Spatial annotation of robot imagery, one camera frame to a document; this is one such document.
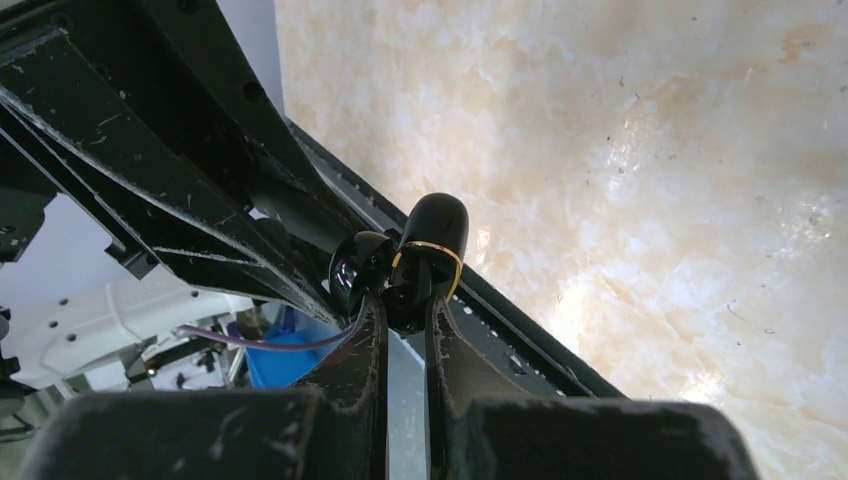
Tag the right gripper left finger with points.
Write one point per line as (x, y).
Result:
(331, 424)

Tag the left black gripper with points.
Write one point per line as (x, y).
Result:
(148, 115)

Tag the black earbud charging case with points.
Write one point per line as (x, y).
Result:
(427, 260)

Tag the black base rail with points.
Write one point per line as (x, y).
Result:
(464, 285)

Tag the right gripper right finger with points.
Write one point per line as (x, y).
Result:
(659, 440)

